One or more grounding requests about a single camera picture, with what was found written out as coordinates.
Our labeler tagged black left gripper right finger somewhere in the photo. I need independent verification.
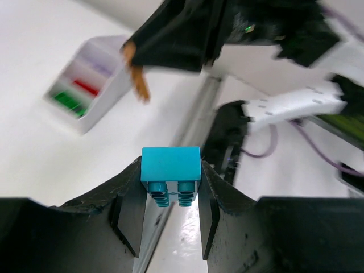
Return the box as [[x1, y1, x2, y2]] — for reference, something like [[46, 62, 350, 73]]
[[198, 162, 363, 272]]

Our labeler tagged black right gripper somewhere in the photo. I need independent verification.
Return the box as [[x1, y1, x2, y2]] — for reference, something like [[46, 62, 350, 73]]
[[122, 1, 283, 72]]

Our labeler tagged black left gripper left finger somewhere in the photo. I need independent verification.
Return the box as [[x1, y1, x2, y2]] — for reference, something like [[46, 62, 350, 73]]
[[1, 159, 147, 272]]

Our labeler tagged purple flower lego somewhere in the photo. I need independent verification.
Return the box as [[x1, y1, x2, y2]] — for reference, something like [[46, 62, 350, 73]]
[[120, 40, 150, 103]]

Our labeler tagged lilac rectangular lego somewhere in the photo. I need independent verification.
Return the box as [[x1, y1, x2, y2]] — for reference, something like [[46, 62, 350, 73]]
[[84, 58, 113, 77]]

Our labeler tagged teal and brown lego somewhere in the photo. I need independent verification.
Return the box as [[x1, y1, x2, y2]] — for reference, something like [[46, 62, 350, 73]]
[[140, 146, 202, 208]]

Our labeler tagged red rectangular lego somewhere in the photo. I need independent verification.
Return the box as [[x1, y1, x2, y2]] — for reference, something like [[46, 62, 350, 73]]
[[73, 79, 100, 97]]

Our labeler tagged small green square lego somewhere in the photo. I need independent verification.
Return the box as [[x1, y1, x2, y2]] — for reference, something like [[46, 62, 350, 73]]
[[53, 91, 86, 117]]

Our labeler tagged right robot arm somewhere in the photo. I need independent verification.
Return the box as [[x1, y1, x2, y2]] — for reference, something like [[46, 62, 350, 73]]
[[121, 1, 363, 115]]

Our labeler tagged white compartment organizer tray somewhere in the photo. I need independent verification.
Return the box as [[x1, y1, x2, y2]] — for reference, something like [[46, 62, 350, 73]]
[[43, 35, 131, 134]]

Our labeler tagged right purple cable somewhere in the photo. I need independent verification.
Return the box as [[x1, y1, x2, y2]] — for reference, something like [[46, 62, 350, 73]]
[[241, 5, 364, 177]]

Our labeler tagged aluminium table rail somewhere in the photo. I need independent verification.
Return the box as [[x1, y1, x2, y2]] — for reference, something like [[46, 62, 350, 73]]
[[133, 76, 223, 272]]

